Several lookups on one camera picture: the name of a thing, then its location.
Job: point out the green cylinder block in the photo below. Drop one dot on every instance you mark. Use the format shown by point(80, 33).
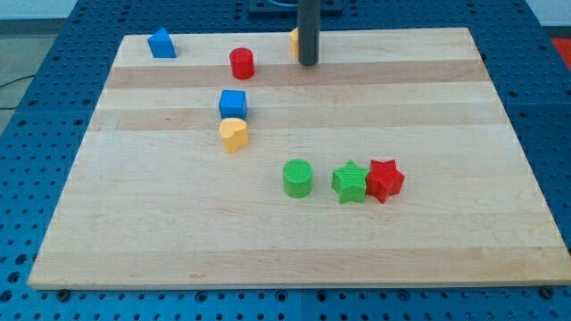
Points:
point(297, 178)

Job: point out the yellow heart block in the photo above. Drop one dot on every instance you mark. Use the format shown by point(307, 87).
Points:
point(234, 133)

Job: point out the green star block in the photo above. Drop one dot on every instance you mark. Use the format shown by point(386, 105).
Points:
point(349, 182)

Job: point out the blue cube block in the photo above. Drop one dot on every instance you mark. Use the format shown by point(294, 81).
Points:
point(233, 104)

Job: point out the red star block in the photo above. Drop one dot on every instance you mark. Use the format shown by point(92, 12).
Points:
point(384, 179)

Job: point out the wooden board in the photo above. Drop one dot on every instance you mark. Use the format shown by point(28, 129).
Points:
point(153, 201)

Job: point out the red cylinder block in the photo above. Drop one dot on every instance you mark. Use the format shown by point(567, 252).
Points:
point(242, 63)

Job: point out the yellow block behind rod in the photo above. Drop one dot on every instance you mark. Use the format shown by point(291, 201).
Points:
point(294, 42)

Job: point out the blue triangular block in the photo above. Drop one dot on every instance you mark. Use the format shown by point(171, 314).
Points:
point(161, 45)

